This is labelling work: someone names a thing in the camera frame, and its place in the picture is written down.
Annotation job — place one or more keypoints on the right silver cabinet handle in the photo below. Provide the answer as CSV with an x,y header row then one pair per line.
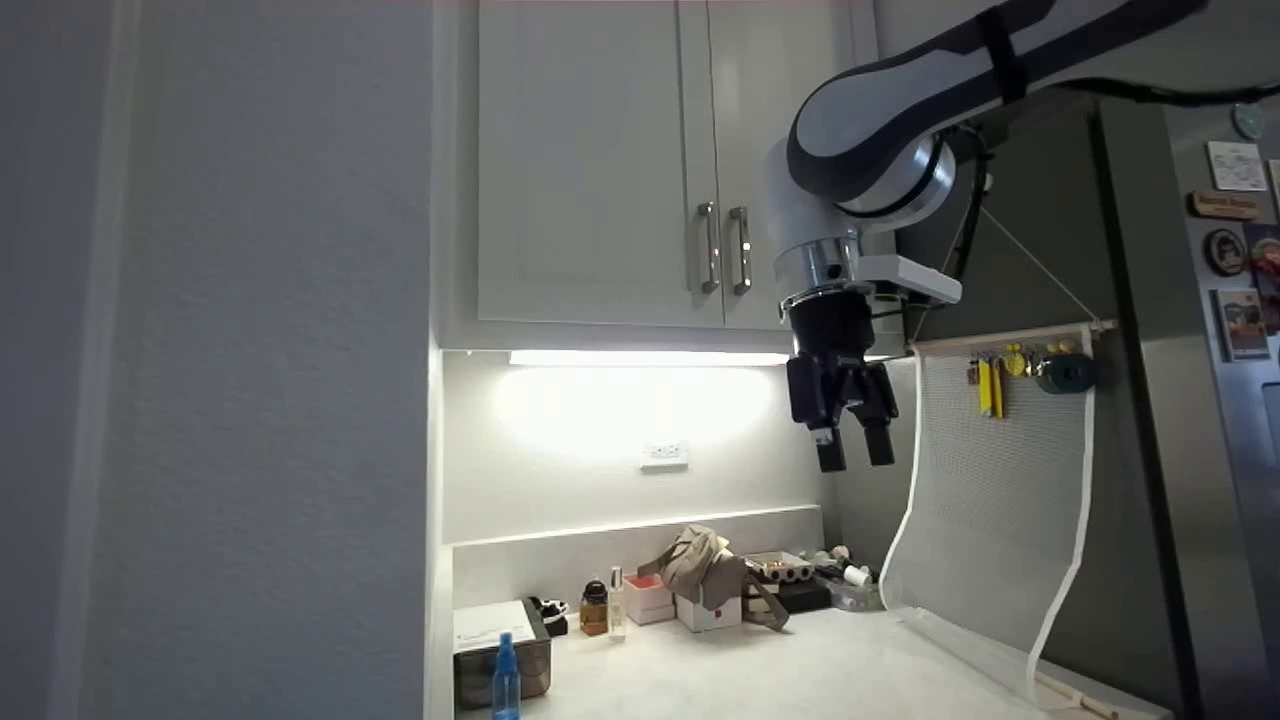
x,y
742,248

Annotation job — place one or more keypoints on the white wall outlet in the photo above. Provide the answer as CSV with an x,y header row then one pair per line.
x,y
663,456

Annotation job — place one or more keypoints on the left silver cabinet handle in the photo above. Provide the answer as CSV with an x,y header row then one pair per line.
x,y
707,248

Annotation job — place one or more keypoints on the blue plastic bottle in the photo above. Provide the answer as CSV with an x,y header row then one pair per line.
x,y
507,680

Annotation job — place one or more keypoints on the pink white box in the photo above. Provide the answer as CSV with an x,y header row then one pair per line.
x,y
645,597

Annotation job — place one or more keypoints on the white upper cabinet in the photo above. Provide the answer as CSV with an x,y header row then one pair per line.
x,y
572,143

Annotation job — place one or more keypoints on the under-cabinet light strip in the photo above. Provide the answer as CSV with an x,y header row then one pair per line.
x,y
581,357

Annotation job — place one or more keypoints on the dark green round tag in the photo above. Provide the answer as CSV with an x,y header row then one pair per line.
x,y
1067,373

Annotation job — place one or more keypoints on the dark metal tray box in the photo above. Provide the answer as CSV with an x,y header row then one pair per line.
x,y
490,639

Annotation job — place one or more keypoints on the stainless steel fridge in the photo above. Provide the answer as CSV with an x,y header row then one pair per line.
x,y
1179,595

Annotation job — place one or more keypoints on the white square fridge magnet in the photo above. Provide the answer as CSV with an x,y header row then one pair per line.
x,y
1237,166

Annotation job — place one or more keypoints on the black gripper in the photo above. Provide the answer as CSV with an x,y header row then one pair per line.
x,y
833,373

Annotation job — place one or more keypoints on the white mesh net with rod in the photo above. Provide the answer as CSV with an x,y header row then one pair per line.
x,y
997,510

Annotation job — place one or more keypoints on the Los Angeles postcard magnet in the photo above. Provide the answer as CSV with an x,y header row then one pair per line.
x,y
1240,321

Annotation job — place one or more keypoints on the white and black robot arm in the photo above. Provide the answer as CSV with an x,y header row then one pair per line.
x,y
875,149

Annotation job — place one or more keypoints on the silver cabinet handle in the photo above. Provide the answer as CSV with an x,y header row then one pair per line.
x,y
742,248
707,248

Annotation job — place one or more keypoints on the yellow clip on net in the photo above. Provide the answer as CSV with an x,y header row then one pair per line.
x,y
988,384

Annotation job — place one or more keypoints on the small black gadget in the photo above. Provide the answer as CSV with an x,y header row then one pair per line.
x,y
548,612

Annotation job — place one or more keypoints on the round dark fridge magnet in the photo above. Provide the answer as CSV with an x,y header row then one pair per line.
x,y
1226,252

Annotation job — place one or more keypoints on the brown bar fridge magnet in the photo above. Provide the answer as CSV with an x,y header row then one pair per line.
x,y
1226,205

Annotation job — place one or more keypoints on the brown glass jar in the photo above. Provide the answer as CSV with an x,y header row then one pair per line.
x,y
592,611

